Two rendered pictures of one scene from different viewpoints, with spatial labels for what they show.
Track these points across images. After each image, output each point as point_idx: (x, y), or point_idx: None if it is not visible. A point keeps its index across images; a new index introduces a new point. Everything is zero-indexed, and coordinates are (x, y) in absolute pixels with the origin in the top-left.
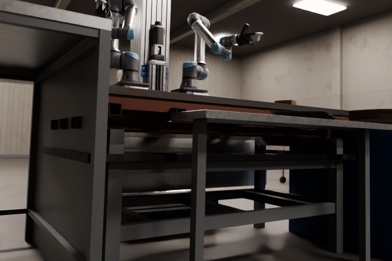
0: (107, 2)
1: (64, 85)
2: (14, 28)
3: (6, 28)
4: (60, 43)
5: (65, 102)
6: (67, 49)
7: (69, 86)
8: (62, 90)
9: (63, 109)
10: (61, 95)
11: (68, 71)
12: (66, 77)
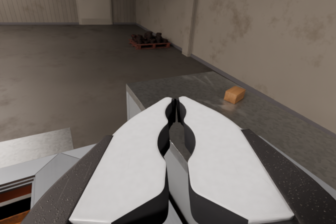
0: (87, 159)
1: (184, 199)
2: (201, 102)
3: (207, 103)
4: (179, 128)
5: (176, 204)
6: (179, 147)
7: (169, 179)
8: (190, 213)
9: (179, 216)
10: (191, 219)
11: (176, 172)
12: (179, 183)
